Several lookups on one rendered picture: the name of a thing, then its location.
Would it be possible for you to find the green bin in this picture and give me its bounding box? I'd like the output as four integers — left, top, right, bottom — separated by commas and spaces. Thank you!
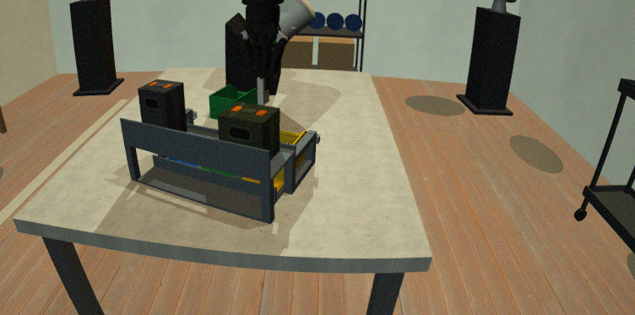
209, 84, 258, 120

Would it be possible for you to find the yellow bin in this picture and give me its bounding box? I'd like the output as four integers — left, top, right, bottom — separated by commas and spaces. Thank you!
274, 130, 307, 182

